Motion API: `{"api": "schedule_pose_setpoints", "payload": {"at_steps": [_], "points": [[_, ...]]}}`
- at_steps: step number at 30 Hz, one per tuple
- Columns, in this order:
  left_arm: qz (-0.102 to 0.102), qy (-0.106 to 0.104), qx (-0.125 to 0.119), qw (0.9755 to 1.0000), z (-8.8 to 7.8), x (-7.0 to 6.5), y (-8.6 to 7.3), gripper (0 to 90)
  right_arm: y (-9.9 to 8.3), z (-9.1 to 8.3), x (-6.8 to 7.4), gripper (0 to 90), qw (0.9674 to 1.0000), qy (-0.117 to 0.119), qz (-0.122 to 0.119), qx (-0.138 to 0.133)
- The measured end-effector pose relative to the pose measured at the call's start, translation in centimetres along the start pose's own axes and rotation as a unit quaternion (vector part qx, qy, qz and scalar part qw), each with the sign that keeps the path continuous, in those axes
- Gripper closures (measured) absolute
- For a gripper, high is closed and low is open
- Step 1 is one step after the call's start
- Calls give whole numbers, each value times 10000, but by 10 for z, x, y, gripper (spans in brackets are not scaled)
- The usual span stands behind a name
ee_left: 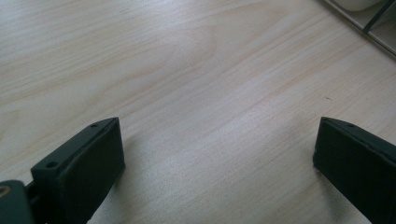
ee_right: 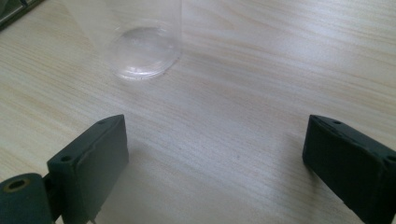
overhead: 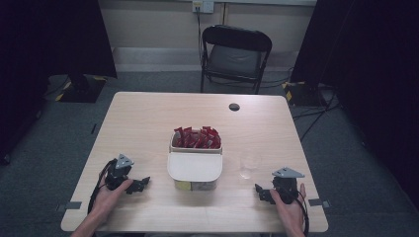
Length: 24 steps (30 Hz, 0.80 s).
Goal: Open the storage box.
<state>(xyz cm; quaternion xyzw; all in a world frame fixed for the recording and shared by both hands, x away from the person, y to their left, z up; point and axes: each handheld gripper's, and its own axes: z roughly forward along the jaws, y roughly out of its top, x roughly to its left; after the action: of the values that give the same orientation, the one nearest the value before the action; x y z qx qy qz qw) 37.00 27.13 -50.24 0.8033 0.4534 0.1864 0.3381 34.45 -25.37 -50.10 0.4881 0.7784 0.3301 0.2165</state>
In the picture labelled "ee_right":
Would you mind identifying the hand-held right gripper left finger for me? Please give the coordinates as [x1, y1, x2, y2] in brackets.
[46, 114, 130, 224]

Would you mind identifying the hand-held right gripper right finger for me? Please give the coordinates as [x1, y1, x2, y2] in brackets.
[302, 114, 396, 224]

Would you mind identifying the clear plastic cup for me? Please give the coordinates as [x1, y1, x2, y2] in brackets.
[64, 0, 185, 81]

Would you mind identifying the cream plastic storage box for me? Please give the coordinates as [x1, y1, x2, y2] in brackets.
[0, 0, 46, 32]

